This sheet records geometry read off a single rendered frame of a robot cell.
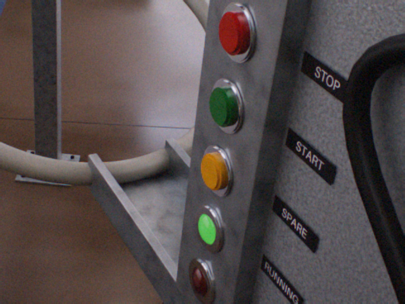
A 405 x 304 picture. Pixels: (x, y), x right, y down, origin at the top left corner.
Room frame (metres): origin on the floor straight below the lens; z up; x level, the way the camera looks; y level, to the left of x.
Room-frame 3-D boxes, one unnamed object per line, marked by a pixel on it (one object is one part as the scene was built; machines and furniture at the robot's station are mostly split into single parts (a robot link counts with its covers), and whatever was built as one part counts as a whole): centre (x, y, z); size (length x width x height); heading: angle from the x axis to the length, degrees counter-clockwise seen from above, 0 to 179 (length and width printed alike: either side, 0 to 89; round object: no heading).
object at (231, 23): (0.42, -0.01, 1.45); 0.03 x 0.01 x 0.03; 34
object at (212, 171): (0.42, -0.01, 1.35); 0.03 x 0.01 x 0.03; 34
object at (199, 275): (0.42, -0.01, 1.25); 0.02 x 0.01 x 0.02; 34
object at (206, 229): (0.42, -0.01, 1.30); 0.02 x 0.01 x 0.02; 34
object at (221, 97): (0.42, -0.01, 1.40); 0.03 x 0.01 x 0.03; 34
